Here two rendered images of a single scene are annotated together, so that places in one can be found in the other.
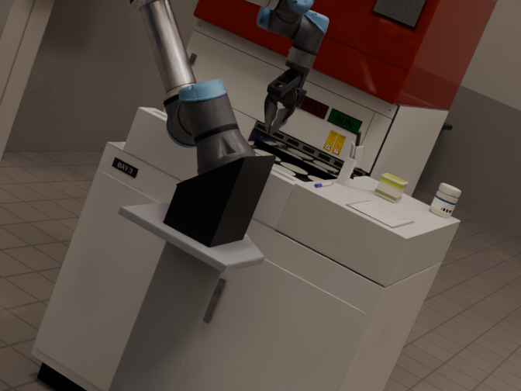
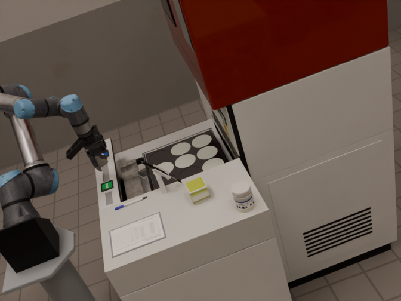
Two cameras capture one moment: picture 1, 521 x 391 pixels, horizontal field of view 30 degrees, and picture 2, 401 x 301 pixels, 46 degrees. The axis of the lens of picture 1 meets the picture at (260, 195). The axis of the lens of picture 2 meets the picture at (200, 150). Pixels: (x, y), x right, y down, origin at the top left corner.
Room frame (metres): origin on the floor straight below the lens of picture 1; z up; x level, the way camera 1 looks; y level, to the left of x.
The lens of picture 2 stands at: (2.43, -1.68, 2.16)
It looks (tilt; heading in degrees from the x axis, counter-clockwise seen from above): 35 degrees down; 65
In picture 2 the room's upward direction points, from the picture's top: 19 degrees counter-clockwise
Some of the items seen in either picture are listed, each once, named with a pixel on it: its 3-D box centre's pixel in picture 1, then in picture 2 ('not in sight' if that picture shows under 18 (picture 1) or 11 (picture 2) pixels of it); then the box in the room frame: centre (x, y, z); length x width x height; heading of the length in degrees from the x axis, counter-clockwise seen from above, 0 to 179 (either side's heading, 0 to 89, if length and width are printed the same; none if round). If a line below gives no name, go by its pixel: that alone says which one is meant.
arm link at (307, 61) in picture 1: (300, 57); (82, 125); (2.76, 0.04, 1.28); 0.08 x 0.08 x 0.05
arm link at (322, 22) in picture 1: (310, 31); (73, 110); (2.76, 0.04, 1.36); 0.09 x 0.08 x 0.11; 106
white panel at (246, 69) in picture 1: (273, 112); (213, 104); (3.38, 0.07, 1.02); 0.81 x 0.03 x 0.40; 69
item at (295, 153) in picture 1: (301, 167); (227, 144); (3.30, -0.09, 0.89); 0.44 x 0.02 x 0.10; 69
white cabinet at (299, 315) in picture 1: (232, 319); (196, 251); (2.97, -0.06, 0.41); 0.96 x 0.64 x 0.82; 69
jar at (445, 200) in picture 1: (445, 200); (243, 196); (3.06, -0.55, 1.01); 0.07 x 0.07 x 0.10
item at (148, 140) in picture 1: (212, 166); (110, 181); (2.79, 0.16, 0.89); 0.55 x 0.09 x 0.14; 69
